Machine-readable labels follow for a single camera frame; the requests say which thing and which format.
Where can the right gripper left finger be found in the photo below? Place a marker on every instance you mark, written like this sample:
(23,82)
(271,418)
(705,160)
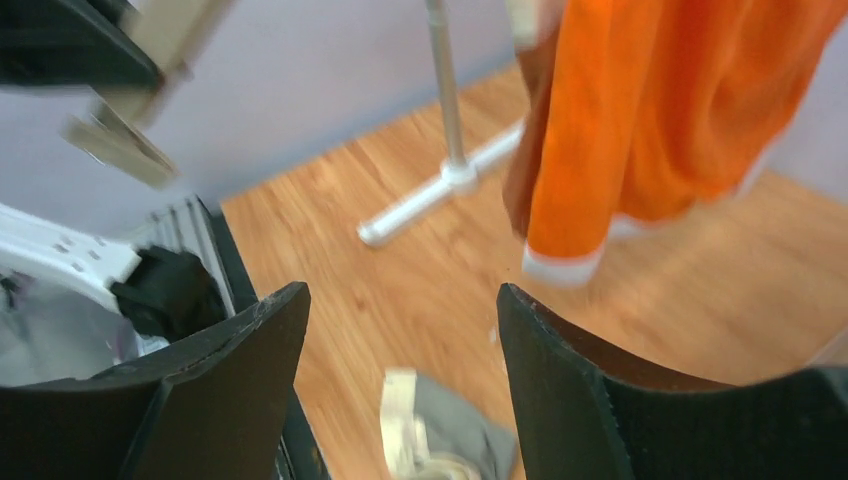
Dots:
(161,416)

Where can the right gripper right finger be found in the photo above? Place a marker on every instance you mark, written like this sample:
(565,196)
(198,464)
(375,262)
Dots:
(587,409)

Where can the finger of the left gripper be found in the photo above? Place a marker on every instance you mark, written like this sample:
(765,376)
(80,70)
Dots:
(57,43)

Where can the beige clip hanger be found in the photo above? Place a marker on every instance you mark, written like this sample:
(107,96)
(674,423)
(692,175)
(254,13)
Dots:
(164,37)

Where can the grey underwear white waistband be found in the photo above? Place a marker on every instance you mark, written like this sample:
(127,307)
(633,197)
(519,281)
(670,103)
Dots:
(430,432)

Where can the brown underwear white waistband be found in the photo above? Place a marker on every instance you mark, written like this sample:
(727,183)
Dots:
(535,29)

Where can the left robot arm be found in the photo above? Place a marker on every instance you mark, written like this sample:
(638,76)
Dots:
(172,283)

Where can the orange underwear white trim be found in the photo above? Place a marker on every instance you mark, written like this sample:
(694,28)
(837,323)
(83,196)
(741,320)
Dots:
(657,107)

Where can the white clothes rack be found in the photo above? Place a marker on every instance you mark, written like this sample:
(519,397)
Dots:
(460,172)

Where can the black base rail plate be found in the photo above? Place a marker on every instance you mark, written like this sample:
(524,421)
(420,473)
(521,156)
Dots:
(265,366)

